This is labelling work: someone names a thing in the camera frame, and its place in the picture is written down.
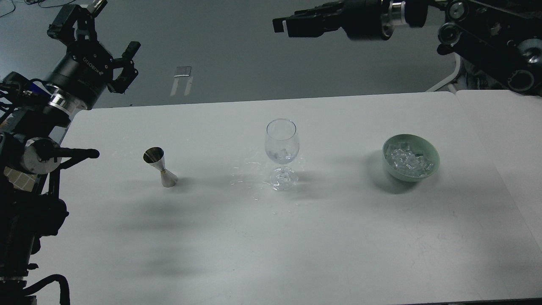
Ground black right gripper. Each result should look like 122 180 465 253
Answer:
272 0 403 41

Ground black floor cables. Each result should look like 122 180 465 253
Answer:
0 0 79 19

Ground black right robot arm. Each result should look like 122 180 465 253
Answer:
272 0 541 96

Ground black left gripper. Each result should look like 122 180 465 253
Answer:
44 0 141 110

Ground white office chair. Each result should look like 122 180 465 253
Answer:
426 53 466 92

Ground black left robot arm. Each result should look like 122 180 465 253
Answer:
1 0 141 305

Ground clear ice cubes pile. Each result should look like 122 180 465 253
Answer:
384 141 436 178

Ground steel cocktail jigger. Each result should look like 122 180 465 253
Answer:
143 147 178 188

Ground clear wine glass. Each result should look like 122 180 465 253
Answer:
264 118 300 191

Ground green bowl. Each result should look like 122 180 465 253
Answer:
381 134 441 182

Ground clear ice cube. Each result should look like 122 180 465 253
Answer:
271 148 296 164

